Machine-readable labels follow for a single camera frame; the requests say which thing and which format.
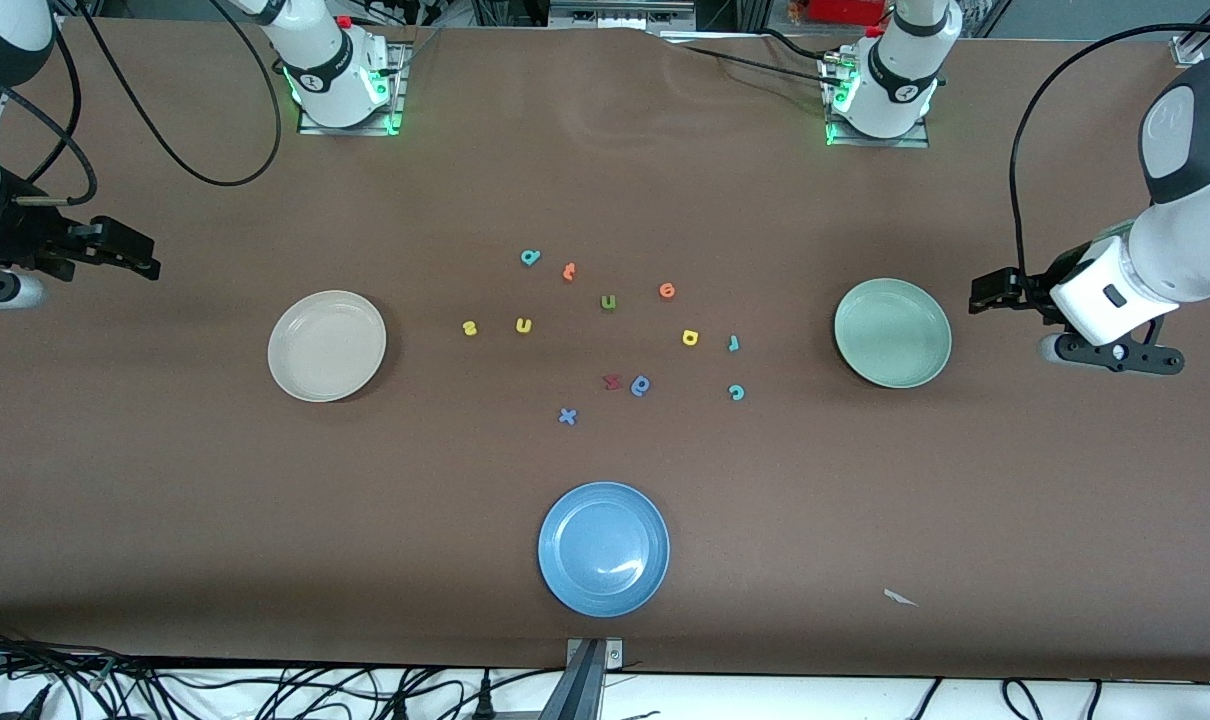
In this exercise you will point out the white paper scrap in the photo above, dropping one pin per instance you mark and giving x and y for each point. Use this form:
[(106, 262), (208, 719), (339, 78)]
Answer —
[(897, 597)]

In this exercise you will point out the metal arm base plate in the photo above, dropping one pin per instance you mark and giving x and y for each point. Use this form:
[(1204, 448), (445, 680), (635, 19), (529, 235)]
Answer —
[(355, 130), (875, 143)]

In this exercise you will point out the blue round plate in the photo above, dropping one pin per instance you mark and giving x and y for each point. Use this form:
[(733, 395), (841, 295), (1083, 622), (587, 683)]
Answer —
[(604, 549)]

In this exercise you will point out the beige round plate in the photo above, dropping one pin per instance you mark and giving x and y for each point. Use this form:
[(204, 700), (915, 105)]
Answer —
[(327, 346)]

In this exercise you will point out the brown table cover sheet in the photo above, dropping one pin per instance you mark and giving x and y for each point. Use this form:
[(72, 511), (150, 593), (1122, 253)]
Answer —
[(165, 480)]

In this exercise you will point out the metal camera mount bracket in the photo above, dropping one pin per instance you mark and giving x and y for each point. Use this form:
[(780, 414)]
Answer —
[(613, 655)]

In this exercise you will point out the grey metal box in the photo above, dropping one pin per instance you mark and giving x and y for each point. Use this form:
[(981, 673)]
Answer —
[(615, 12)]

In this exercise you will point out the red box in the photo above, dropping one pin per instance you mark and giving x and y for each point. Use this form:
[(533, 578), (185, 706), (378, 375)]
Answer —
[(845, 10)]

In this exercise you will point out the black power plug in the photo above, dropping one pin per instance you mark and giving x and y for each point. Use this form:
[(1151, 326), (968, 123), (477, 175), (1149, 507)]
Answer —
[(485, 700)]

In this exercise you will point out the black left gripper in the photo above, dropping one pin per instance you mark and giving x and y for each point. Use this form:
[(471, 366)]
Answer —
[(1031, 288)]

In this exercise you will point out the green round plate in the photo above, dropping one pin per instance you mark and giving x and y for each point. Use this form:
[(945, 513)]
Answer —
[(893, 333)]

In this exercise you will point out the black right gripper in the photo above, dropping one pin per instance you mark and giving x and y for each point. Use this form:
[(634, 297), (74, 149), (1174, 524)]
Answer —
[(22, 236)]

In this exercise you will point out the aluminium frame rail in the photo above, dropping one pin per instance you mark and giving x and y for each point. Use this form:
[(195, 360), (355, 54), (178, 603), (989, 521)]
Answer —
[(2, 110), (1190, 48)]

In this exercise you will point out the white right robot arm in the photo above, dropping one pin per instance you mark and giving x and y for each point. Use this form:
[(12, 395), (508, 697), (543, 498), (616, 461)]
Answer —
[(330, 75)]

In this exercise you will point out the blue foam letter a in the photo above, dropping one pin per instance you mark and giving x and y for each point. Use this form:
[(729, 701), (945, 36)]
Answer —
[(648, 384)]

